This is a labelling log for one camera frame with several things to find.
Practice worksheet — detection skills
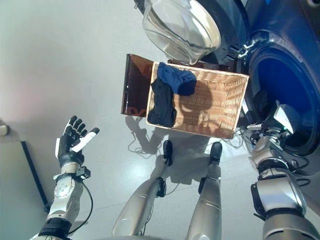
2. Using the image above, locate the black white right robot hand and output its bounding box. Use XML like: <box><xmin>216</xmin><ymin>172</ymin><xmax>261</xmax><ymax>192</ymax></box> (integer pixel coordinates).
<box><xmin>271</xmin><ymin>99</ymin><xmax>301</xmax><ymax>136</ymax></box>

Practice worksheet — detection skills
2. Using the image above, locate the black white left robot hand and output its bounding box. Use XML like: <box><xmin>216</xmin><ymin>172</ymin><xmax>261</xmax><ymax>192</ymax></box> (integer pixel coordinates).
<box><xmin>54</xmin><ymin>115</ymin><xmax>100</xmax><ymax>163</ymax></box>

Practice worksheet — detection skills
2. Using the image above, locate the black garment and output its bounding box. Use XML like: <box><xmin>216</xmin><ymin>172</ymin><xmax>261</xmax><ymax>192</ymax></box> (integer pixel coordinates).
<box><xmin>253</xmin><ymin>89</ymin><xmax>270</xmax><ymax>113</ymax></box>

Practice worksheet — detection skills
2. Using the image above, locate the grey washing machine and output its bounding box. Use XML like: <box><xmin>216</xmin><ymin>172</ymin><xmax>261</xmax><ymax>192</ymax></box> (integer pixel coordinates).
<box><xmin>224</xmin><ymin>0</ymin><xmax>320</xmax><ymax>176</ymax></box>

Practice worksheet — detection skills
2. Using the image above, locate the wicker laundry basket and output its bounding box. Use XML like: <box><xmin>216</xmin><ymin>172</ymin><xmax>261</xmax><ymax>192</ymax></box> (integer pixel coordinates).
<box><xmin>145</xmin><ymin>61</ymin><xmax>250</xmax><ymax>140</ymax></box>

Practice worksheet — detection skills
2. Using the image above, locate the silver left robot leg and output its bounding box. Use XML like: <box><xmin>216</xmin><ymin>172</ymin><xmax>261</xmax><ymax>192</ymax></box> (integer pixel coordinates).
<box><xmin>112</xmin><ymin>139</ymin><xmax>174</xmax><ymax>237</ymax></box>

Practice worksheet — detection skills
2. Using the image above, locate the silver robot leg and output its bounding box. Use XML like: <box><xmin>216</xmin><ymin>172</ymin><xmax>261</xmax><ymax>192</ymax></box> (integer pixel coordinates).
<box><xmin>112</xmin><ymin>139</ymin><xmax>174</xmax><ymax>237</ymax></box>
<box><xmin>186</xmin><ymin>141</ymin><xmax>223</xmax><ymax>240</ymax></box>

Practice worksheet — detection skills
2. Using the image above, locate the dark navy garment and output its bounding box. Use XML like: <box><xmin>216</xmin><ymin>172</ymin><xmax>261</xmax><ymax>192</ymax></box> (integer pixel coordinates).
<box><xmin>146</xmin><ymin>78</ymin><xmax>177</xmax><ymax>128</ymax></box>

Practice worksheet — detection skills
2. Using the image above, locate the blue garment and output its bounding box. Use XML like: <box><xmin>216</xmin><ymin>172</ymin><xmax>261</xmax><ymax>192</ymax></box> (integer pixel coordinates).
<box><xmin>156</xmin><ymin>62</ymin><xmax>197</xmax><ymax>96</ymax></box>

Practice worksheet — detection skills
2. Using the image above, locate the silver right robot leg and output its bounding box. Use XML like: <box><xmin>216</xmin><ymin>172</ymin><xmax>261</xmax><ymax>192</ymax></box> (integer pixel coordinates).
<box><xmin>186</xmin><ymin>141</ymin><xmax>223</xmax><ymax>240</ymax></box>

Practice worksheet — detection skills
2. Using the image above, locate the round glass washer door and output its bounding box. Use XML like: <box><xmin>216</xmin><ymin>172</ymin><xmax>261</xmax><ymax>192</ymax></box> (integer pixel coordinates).
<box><xmin>132</xmin><ymin>0</ymin><xmax>251</xmax><ymax>65</ymax></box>

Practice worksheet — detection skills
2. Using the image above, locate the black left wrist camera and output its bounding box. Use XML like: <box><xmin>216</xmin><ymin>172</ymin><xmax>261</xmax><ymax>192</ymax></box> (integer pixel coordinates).
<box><xmin>76</xmin><ymin>166</ymin><xmax>91</xmax><ymax>180</ymax></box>

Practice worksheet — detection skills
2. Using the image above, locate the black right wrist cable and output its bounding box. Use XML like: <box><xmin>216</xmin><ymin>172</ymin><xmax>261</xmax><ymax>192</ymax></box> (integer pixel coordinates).
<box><xmin>239</xmin><ymin>127</ymin><xmax>311</xmax><ymax>176</ymax></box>

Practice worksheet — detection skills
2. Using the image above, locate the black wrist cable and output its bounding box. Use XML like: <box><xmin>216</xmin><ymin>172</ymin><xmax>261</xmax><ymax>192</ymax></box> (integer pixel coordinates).
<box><xmin>239</xmin><ymin>127</ymin><xmax>311</xmax><ymax>176</ymax></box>
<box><xmin>67</xmin><ymin>182</ymin><xmax>94</xmax><ymax>233</ymax></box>

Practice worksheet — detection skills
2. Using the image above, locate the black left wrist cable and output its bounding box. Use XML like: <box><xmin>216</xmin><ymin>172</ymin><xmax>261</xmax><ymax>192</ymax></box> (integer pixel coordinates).
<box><xmin>67</xmin><ymin>182</ymin><xmax>94</xmax><ymax>233</ymax></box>

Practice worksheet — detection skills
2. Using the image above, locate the white floor cable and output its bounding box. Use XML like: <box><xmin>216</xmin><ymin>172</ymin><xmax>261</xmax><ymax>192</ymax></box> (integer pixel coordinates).
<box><xmin>127</xmin><ymin>119</ymin><xmax>161</xmax><ymax>157</ymax></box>

